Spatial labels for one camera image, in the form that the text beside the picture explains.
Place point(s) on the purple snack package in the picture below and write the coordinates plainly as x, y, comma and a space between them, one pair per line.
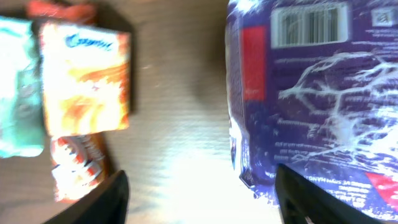
312, 84

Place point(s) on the orange chocolate bar wrapper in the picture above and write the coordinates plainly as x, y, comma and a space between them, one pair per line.
80, 163

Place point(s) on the teal snack wrapper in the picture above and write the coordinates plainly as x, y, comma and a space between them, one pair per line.
22, 128

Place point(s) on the orange juice carton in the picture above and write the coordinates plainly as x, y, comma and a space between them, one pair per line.
86, 78

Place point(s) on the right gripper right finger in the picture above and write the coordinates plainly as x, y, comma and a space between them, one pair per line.
301, 201

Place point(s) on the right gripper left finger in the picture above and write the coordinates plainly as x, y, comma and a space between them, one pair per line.
106, 204

